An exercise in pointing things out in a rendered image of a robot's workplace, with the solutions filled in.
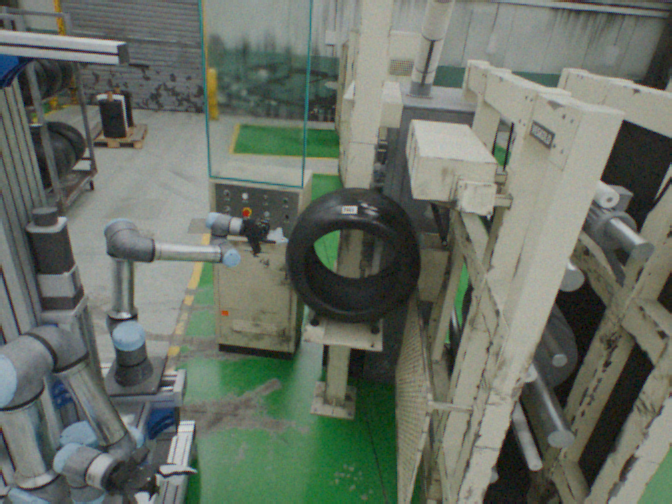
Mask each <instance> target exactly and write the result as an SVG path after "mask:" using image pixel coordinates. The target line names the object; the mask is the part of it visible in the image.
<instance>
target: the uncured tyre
mask: <svg viewBox="0 0 672 504"><path fill-rule="evenodd" d="M343 207H357V214H342V208H343ZM347 229H351V230H360V231H364V232H367V233H370V234H372V235H374V236H376V237H378V238H380V239H381V240H382V241H384V242H385V243H386V244H387V245H388V246H389V247H390V249H391V250H392V251H393V253H394V255H395V256H394V258H393V259H392V261H391V262H390V263H389V265H388V266H387V267H385V268H384V269H383V270H382V271H380V272H378V273H376V274H374V275H372V276H368V277H363V278H351V277H346V276H342V275H340V274H337V273H335V272H334V271H332V270H331V269H329V268H328V267H327V266H326V265H325V264H324V263H323V262H322V261H321V259H320V258H319V256H318V254H317V252H316V249H315V244H314V243H315V242H316V241H317V240H319V239H320V238H321V237H323V236H325V235H327V234H329V233H332V232H335V231H339V230H347ZM290 237H291V238H290V240H289V242H288V245H286V250H285V268H286V274H287V277H288V280H289V283H290V285H291V287H292V289H293V291H294V292H295V294H296V295H297V296H298V298H299V299H300V300H301V301H302V302H303V304H304V305H305V306H306V307H307V308H309V309H310V310H311V311H313V312H315V313H317V314H319V315H321V316H323V317H325V318H327V319H330V320H333V321H337V322H341V323H348V324H362V323H369V322H374V321H377V320H380V319H383V318H385V317H387V316H389V315H391V314H392V313H394V312H395V311H397V310H398V309H399V308H400V307H403V306H404V305H405V304H406V302H407V301H408V300H409V299H410V297H411V296H412V293H413V292H414V290H415V287H416V285H417V283H418V280H419V277H420V273H421V253H420V246H419V240H418V234H417V231H416V228H415V226H414V223H413V221H412V220H411V218H410V217H409V215H408V214H407V213H406V211H405V210H404V209H402V208H401V207H400V205H399V204H398V203H396V202H395V201H394V200H392V199H391V198H390V197H388V196H386V195H384V194H382V193H380V192H378V191H375V190H371V189H367V188H361V187H347V188H341V189H337V190H333V191H331V192H328V193H326V194H324V195H322V196H320V197H318V198H317V199H315V201H314V202H312V203H310V204H309V205H308V206H307V207H306V208H305V209H304V211H303V212H302V213H301V215H300V217H299V219H298V220H297V222H296V224H295V226H294V228H293V230H292V233H291V235H290Z"/></svg>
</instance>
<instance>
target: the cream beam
mask: <svg viewBox="0 0 672 504"><path fill-rule="evenodd" d="M409 126H410V128H409V134H408V140H407V147H406V149H405V150H406V154H407V161H408V164H407V165H408V167H409V174H410V175H409V177H410V180H412V174H413V168H414V163H415V161H416V166H417V167H416V173H415V179H414V185H413V189H412V193H413V198H418V199H427V200H436V201H444V202H452V200H454V197H456V196H455V195H456V191H457V186H458V182H461V181H468V182H477V183H486V184H494V182H495V178H496V174H497V169H498V165H499V163H498V162H497V161H496V159H495V158H494V157H493V156H492V154H491V153H490V152H489V151H488V150H487V148H486V147H485V146H484V145H483V143H482V142H481V141H480V140H479V138H477V137H476V136H475V135H474V133H473V132H472V131H471V130H470V128H469V127H468V126H466V125H457V124H447V123H438V122H428V121H418V120H411V122H410V124H409Z"/></svg>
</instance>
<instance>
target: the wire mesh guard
mask: <svg viewBox="0 0 672 504"><path fill-rule="evenodd" d="M415 296H416V297H415V298H414V300H409V305H408V310H407V315H406V321H405V326H404V331H403V336H402V342H401V347H400V352H399V358H398V364H397V369H396V373H397V379H396V374H395V392H396V438H397V484H398V504H404V503H405V504H410V501H411V496H412V492H413V488H414V484H415V480H416V475H417V471H418V467H419V463H420V459H421V455H422V450H423V446H424V442H425V438H426V435H427V431H428V427H429V422H430V418H431V414H432V410H433V407H434V402H433V394H432V393H431V384H430V376H429V368H428V360H427V352H426V342H425V334H424V326H423V318H422V310H421V302H420V292H419V284H417V285H416V287H415ZM413 301H414V303H412V302H413ZM415 305H416V307H415ZM412 306H413V308H411V307H412ZM414 310H415V313H414ZM411 311H412V313H411ZM416 312H417V313H416ZM410 316H411V317H410ZM412 316H414V318H412ZM416 316H417V318H415V317H416ZM409 318H410V319H409ZM411 321H413V323H411ZM415 321H416V323H415ZM417 322H418V324H419V325H417ZM410 326H412V328H409V327H410ZM414 326H415V328H413V327H414ZM416 328H418V331H417V330H416ZM408 331H411V333H408ZM413 331H415V332H414V333H412V332H413ZM415 333H417V336H416V335H415ZM418 335H419V338H418ZM407 336H409V338H407V339H405V338H406V337H407ZM412 336H414V337H413V338H411V337H412ZM415 338H416V340H415ZM417 340H418V343H417ZM406 341H408V342H407V343H406V344H405V342H406ZM410 341H412V343H410ZM414 343H415V345H414ZM419 343H420V346H419ZM416 345H417V346H418V348H419V349H420V351H421V356H420V351H418V348H417V347H416ZM405 346H406V347H405ZM409 346H411V348H409ZM404 347H405V348H404ZM413 347H414V350H413ZM415 350H416V351H417V355H416V352H415ZM407 351H410V353H407ZM412 352H413V353H414V355H413V356H412ZM407 355H408V357H409V359H405V357H407ZM418 355H419V358H418ZM415 356H416V359H415V358H414V357H415ZM411 358H412V359H413V360H412V361H411ZM419 359H421V362H422V365H421V362H420V360H419ZM417 360H418V363H417ZM406 361H407V364H406V363H405V364H402V365H401V363H403V362H406ZM414 361H415V364H414ZM410 363H411V364H412V365H409V364H410ZM416 364H417V367H416ZM419 364H420V367H419ZM400 365H401V366H400ZM405 366H406V368H404V369H402V370H400V369H401V368H402V367H405ZM413 366H414V369H413ZM408 368H411V370H409V369H408ZM418 368H419V372H418ZM415 369H416V371H417V373H416V372H415ZM420 369H422V372H423V376H422V372H421V370H420ZM412 371H413V372H414V373H412ZM407 372H409V373H410V374H409V375H408V374H407ZM420 373H421V377H420ZM417 374H418V375H419V377H418V376H417ZM411 375H412V377H413V379H412V378H411ZM415 375H416V379H415V377H414V376H415ZM406 377H408V378H409V379H408V380H407V379H405V378H406ZM419 378H420V382H419ZM422 379H423V382H422ZM410 380H411V381H412V384H411V383H410ZM414 380H415V383H414ZM417 380H418V383H417ZM404 381H405V382H407V385H406V384H404ZM424 381H425V383H424ZM399 383H400V384H399ZM423 383H424V387H423ZM416 384H417V388H416ZM421 384H422V388H421ZM409 385H410V386H411V389H410V388H409ZM413 385H414V388H413ZM418 385H420V388H421V392H420V388H419V386H418ZM400 386H404V387H406V389H404V388H400V389H399V387H400ZM408 389H409V391H410V394H409V392H408ZM412 389H413V391H414V393H413V392H412ZM415 389H416V391H417V392H415ZM418 389H419V393H418ZM422 390H423V391H424V390H425V391H426V393H425V391H424V392H423V391H422ZM399 391H404V394H403V393H399ZM407 394H408V395H409V399H408V398H407ZM411 394H412V397H413V400H412V398H411ZM417 395H418V399H417ZM414 396H415V397H416V400H415V398H414ZM422 396H423V401H424V405H423V401H422V405H421V400H422ZM424 396H425V400H424ZM420 397H421V400H420ZM406 400H407V401H408V404H407V403H406ZM410 401H412V405H411V403H410ZM414 401H415V405H414ZM419 401H420V405H419ZM425 401H427V406H426V405H425ZM416 402H418V405H417V403H416ZM404 405H406V406H407V409H406V407H405V406H404ZM413 405H414V409H413ZM410 406H411V409H410ZM416 406H417V411H416ZM418 406H419V410H418ZM403 408H404V409H405V410H406V413H405V412H404V411H403ZM421 408H422V411H421ZM423 408H424V413H426V414H424V413H423V417H422V412H423ZM425 409H426V410H425ZM409 410H410V414H409ZM412 410H413V412H414V415H413V414H412ZM415 411H416V415H415ZM400 413H403V414H404V415H405V417H403V416H402V415H401V414H400ZM418 413H419V418H420V421H419V418H418V422H417V417H418ZM420 413H421V417H420ZM408 415H409V417H410V418H408ZM400 417H401V418H402V419H403V421H402V420H400ZM411 417H413V421H412V418H411ZM414 417H415V418H416V421H415V419H414ZM407 419H408V421H409V424H408V423H407ZM421 420H422V421H424V422H421ZM411 421H412V425H411ZM400 423H402V425H400ZM414 423H415V428H414ZM416 423H417V425H418V427H417V426H416ZM406 424H407V426H408V430H407V427H406ZM419 425H420V431H419V434H420V435H418V430H419ZM421 425H422V426H423V427H421ZM410 426H411V429H412V430H411V431H410ZM405 428H406V431H407V435H406V433H405ZM413 428H414V432H413ZM416 430H417V435H416ZM409 431H410V434H411V437H410V435H409ZM421 431H422V432H421ZM404 434H405V436H406V439H405V437H404ZM412 434H413V435H414V438H413V436H412ZM415 435H416V439H415ZM417 437H418V438H420V440H419V439H417ZM408 438H410V442H409V439H408ZM403 439H404V440H405V444H404V442H403ZM412 440H413V444H412ZM414 441H415V443H416V445H415V444H414ZM401 443H403V445H404V448H403V446H402V445H401ZM408 443H409V446H408ZM418 443H419V444H418ZM411 444H412V448H411ZM407 447H408V451H407ZM414 447H415V448H416V452H415V457H414V456H413V451H414ZM417 447H418V448H417ZM401 448H402V449H403V453H402V451H401ZM410 449H411V452H412V455H411V453H410ZM406 451H407V454H408V458H407V456H406ZM401 454H402V458H401ZM405 457H406V459H407V463H406V460H405ZM410 457H411V461H410ZM412 459H414V460H415V461H413V460H412ZM409 461H410V466H409V469H411V471H409V470H408V465H409ZM404 462H405V464H406V468H405V465H404ZM413 464H414V466H413ZM403 468H405V472H404V469H403ZM412 468H413V470H412ZM402 472H404V475H405V476H403V474H402ZM407 473H410V479H409V483H408V486H409V487H407V483H406V482H408V479H407V477H409V475H408V474H407ZM402 477H403V480H404V483H403V481H402ZM402 485H403V488H402ZM406 488H407V490H408V491H406ZM406 494H407V495H406ZM405 498H406V501H405Z"/></svg>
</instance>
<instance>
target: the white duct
mask: <svg viewBox="0 0 672 504"><path fill-rule="evenodd" d="M454 2H455V0H427V4H426V10H425V15H424V20H423V25H422V27H421V35H420V40H419V45H418V50H417V56H415V60H414V63H413V70H412V75H411V79H412V81H413V82H415V83H416V82H417V83H419V84H420V83H421V79H422V78H423V73H424V69H425V65H426V61H427V57H428V51H429V47H430V43H431V40H435V44H434V48H433V52H432V57H431V61H430V65H429V69H428V73H427V77H426V82H425V84H428V83H429V84H430V83H432V82H433V80H434V76H435V72H436V69H437V66H438V61H439V57H440V52H441V49H442V45H443V41H444V38H445V35H447V29H448V25H449V22H450V18H451V14H452V9H453V5H454Z"/></svg>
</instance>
